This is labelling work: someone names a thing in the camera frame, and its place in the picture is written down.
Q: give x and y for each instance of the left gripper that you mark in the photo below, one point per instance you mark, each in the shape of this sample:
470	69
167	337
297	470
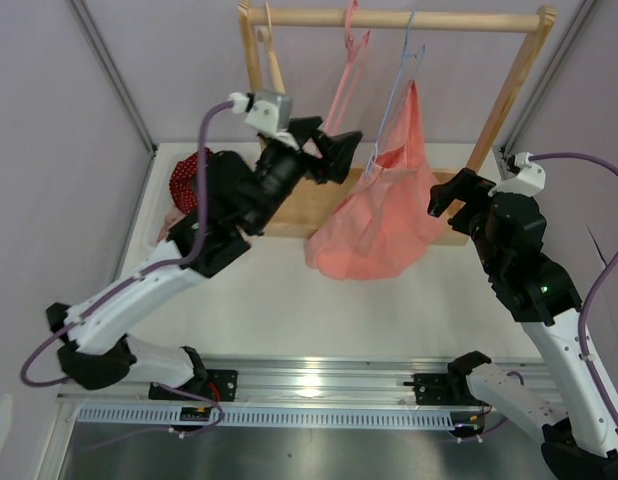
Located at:
337	151

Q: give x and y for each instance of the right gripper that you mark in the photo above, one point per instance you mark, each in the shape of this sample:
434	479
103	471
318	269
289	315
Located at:
468	187

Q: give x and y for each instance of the salmon pink skirt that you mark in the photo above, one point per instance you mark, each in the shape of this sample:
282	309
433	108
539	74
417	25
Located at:
382	226

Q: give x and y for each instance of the light blue wire hanger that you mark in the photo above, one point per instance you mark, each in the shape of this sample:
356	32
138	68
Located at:
410	61

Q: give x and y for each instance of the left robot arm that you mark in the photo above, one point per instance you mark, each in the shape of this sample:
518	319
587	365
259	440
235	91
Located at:
98	349

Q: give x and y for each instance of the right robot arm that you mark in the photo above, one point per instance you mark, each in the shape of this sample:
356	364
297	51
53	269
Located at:
579	438

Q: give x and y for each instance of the pink plastic hanger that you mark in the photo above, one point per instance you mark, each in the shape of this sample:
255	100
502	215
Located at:
357	51

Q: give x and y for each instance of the beige wooden hanger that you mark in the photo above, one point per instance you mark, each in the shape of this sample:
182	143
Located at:
265	36

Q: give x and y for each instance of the wooden clothes rack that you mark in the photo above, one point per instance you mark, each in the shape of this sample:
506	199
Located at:
307	209

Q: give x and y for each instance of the red polka dot cloth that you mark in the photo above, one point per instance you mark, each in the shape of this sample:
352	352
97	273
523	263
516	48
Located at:
183	184

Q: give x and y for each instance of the dusty pink cloth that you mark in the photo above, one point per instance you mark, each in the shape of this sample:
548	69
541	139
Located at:
173	217

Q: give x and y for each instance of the white plastic bin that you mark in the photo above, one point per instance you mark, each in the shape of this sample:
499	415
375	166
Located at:
154	230

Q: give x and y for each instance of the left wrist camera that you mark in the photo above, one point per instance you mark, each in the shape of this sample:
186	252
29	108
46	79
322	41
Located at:
267	112

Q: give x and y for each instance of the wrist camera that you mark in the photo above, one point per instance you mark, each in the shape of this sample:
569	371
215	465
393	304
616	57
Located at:
267	112
520	175

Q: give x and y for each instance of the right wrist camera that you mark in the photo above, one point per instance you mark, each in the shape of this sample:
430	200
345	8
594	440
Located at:
520	175

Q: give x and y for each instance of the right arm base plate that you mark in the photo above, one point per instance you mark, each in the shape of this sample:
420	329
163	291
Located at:
435	389

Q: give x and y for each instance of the aluminium mounting rail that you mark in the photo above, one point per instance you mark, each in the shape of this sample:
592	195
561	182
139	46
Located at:
319	382

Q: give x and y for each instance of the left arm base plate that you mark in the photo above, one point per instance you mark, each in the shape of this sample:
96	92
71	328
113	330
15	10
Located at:
218	385

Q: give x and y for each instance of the white slotted cable duct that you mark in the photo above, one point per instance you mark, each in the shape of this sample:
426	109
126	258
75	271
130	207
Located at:
401	419

